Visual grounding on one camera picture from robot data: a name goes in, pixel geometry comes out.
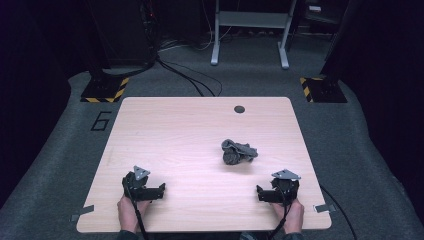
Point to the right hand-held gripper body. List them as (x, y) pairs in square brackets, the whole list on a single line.
[(286, 188)]

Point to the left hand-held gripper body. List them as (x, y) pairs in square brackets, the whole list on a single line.
[(136, 186)]

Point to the grey fluffy towel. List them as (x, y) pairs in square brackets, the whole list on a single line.
[(237, 152)]

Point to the person's right hand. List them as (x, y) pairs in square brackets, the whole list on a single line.
[(295, 215)]

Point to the person's left hand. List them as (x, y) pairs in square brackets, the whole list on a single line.
[(128, 213)]

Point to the grey tape strip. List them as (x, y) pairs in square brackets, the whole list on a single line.
[(324, 208), (82, 212)]

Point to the round black table grommet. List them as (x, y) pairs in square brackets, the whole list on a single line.
[(239, 109)]

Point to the dark equipment rack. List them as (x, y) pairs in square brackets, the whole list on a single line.
[(126, 30)]

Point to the dark stand column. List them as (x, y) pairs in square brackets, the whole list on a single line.
[(338, 40)]

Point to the black base plate hazard stripes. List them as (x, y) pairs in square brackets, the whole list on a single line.
[(325, 89), (105, 88)]

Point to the white metal desk frame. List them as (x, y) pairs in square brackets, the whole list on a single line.
[(252, 19)]

